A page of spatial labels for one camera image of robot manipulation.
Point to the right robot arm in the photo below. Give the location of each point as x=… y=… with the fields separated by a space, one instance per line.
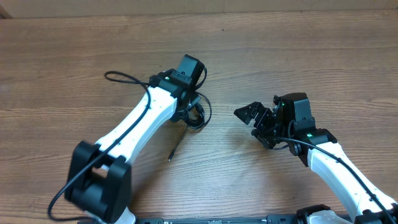
x=291 y=121

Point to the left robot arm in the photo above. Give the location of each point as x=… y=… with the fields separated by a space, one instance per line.
x=99 y=177

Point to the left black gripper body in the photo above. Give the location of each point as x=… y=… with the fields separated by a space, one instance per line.
x=181 y=114

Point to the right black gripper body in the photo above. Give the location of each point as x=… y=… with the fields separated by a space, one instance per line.
x=278 y=129

